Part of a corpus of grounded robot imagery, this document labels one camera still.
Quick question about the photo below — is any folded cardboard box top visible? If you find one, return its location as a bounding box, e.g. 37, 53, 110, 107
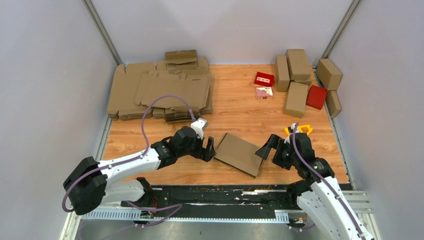
285, 49, 311, 82

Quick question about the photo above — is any flat cardboard stack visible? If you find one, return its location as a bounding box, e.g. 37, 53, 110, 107
107, 49, 213, 123

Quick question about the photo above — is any small red box with window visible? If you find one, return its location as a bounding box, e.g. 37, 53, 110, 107
253, 71, 275, 87

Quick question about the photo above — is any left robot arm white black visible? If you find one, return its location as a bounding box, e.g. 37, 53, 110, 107
62, 126, 216, 216

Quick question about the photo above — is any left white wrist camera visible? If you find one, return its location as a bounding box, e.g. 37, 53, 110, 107
190, 117, 208, 140

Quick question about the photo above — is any yellow triangular plastic frame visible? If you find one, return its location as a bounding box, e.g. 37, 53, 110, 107
283, 124, 313, 136

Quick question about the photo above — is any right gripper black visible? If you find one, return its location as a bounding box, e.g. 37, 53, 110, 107
254, 134, 298, 170

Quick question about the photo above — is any cardboard box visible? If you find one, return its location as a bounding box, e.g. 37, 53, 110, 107
214, 132, 263, 178
282, 82, 309, 118
325, 90, 342, 119
285, 49, 311, 82
274, 55, 290, 92
316, 58, 342, 91

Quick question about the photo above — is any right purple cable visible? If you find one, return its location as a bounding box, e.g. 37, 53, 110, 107
286, 123, 369, 240

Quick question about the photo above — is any aluminium rail frame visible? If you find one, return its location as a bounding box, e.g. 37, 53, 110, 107
59, 114, 382, 240

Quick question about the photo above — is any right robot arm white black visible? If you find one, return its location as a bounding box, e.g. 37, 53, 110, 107
255, 132, 374, 240

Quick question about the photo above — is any folded cardboard box front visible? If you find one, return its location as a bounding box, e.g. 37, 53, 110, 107
282, 82, 309, 118

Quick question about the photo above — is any pink puzzle box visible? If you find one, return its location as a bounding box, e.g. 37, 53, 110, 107
254, 86, 274, 100

